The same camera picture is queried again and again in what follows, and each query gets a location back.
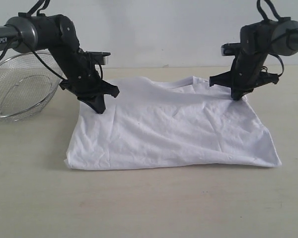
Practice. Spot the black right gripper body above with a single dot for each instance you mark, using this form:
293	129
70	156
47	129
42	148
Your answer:
248	72

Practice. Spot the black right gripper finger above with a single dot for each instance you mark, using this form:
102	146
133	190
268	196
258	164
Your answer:
237	94
223	79

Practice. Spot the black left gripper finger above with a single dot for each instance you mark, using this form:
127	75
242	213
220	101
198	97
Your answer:
106	88
97	103

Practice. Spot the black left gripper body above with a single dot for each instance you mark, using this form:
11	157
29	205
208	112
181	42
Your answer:
82	78

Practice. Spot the white t-shirt red logo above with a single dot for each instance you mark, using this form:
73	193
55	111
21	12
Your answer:
169	124

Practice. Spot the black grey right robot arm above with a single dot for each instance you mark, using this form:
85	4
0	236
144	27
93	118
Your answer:
257	41

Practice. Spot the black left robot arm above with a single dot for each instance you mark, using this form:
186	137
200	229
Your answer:
57	34

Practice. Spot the metal mesh strainer bowl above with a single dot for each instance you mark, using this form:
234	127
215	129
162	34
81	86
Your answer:
27	84

